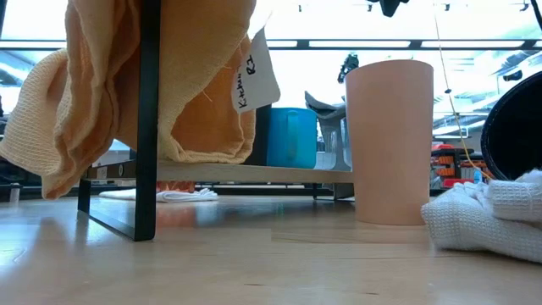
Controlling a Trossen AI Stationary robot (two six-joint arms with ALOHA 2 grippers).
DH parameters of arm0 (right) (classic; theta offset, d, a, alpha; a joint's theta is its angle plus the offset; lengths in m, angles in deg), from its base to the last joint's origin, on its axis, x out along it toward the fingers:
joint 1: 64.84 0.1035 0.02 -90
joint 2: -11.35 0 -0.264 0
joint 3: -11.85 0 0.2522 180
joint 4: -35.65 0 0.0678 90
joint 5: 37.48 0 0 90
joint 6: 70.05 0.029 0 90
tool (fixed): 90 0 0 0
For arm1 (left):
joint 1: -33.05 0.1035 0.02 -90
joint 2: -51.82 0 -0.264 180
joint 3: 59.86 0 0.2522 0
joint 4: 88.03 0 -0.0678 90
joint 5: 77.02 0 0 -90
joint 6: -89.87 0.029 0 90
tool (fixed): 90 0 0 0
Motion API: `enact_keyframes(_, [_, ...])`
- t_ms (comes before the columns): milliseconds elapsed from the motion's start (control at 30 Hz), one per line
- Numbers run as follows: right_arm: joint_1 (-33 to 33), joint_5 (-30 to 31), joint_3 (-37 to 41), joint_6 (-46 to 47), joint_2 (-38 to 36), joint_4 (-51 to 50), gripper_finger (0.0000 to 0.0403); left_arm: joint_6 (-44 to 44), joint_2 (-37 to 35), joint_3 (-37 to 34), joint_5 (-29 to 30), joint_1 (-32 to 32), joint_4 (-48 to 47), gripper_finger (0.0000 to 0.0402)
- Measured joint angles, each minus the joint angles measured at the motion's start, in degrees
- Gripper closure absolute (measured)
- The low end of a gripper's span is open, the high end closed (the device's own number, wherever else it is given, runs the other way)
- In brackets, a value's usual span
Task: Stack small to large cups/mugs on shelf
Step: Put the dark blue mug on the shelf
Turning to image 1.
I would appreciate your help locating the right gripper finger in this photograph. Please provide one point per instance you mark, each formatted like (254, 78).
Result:
(388, 6)

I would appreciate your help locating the peach plastic cup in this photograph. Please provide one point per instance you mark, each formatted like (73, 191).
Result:
(389, 148)

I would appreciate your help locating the light blue plastic mug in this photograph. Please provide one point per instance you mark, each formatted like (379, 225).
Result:
(292, 140)

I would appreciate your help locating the navy enamel mug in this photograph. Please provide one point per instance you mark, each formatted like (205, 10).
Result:
(516, 127)

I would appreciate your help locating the black hanging device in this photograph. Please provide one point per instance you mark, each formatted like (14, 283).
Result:
(348, 68)

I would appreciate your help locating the white handwritten paper tag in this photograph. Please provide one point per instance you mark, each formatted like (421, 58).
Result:
(256, 76)

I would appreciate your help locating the orange bin storage rack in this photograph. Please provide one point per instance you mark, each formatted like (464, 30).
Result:
(449, 163)

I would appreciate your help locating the white checked waffle towel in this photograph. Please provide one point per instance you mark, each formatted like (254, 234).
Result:
(474, 224)

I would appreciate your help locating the white folded napkin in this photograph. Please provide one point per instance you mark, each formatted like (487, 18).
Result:
(169, 196)

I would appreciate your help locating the yellow waffle kitchen towel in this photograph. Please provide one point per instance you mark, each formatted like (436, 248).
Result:
(84, 106)

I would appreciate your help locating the black ceiling light rail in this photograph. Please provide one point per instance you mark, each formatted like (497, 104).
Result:
(302, 44)

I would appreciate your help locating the black ceiling camera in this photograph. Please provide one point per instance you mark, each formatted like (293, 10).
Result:
(513, 76)

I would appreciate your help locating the wooden shelf black metal frame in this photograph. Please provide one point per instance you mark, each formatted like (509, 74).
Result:
(146, 127)

